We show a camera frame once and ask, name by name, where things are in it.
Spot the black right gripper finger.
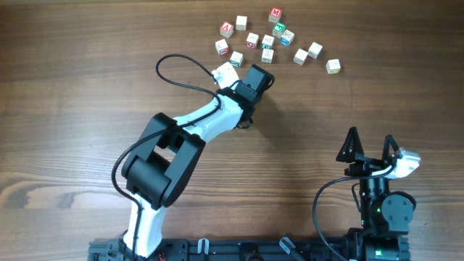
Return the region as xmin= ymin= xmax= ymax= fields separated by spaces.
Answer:
xmin=336 ymin=126 xmax=364 ymax=163
xmin=381 ymin=135 xmax=399 ymax=161

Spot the green top wooden block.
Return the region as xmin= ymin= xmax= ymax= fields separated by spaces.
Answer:
xmin=273 ymin=22 xmax=286 ymax=38

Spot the red letter A block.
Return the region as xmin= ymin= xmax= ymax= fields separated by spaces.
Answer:
xmin=220 ymin=21 xmax=234 ymax=38

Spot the red sided wooden block left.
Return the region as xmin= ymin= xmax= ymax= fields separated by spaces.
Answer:
xmin=215 ymin=39 xmax=229 ymax=55

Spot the black right camera cable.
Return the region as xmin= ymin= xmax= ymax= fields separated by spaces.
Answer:
xmin=312 ymin=165 xmax=395 ymax=261

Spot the red sided wooden block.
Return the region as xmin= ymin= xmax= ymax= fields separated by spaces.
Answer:
xmin=246 ymin=33 xmax=259 ymax=49
xmin=215 ymin=39 xmax=229 ymax=55

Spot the plain wooden block top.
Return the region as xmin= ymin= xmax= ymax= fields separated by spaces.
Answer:
xmin=236 ymin=15 xmax=247 ymax=30

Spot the red sided wooden block centre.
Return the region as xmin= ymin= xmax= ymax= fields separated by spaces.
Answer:
xmin=246 ymin=33 xmax=259 ymax=49

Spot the yellow engraved wooden block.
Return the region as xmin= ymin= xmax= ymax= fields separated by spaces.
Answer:
xmin=326 ymin=59 xmax=341 ymax=75

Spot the green sided wooden block lower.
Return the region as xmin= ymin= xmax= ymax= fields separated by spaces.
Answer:
xmin=230 ymin=51 xmax=244 ymax=67

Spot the black camera cable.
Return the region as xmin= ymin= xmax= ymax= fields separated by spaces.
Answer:
xmin=312 ymin=165 xmax=395 ymax=261
xmin=111 ymin=54 xmax=223 ymax=261

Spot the red letter M block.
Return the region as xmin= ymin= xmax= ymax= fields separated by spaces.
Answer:
xmin=268 ymin=7 xmax=282 ymax=23

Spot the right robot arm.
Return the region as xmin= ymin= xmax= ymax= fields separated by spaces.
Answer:
xmin=336 ymin=127 xmax=421 ymax=260

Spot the blue sided wooden block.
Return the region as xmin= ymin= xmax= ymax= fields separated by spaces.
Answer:
xmin=280 ymin=30 xmax=295 ymax=46

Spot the plain wooden block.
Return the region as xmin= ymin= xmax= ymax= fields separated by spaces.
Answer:
xmin=236 ymin=15 xmax=247 ymax=30
xmin=294 ymin=49 xmax=308 ymax=65
xmin=308 ymin=42 xmax=323 ymax=59

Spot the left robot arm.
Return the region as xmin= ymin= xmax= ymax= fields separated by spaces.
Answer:
xmin=114 ymin=63 xmax=275 ymax=260

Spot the green sided wooden block centre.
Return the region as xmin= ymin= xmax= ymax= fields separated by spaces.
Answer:
xmin=261 ymin=35 xmax=275 ymax=49

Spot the green sided wooden block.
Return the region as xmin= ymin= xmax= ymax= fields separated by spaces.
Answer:
xmin=230 ymin=51 xmax=244 ymax=67
xmin=261 ymin=35 xmax=275 ymax=49

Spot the blue engraved wooden block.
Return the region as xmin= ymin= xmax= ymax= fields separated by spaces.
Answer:
xmin=261 ymin=49 xmax=274 ymax=63

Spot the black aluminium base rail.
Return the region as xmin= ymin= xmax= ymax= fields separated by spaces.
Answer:
xmin=87 ymin=236 xmax=411 ymax=261

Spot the black left camera cable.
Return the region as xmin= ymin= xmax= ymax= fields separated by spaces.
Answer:
xmin=111 ymin=54 xmax=223 ymax=261

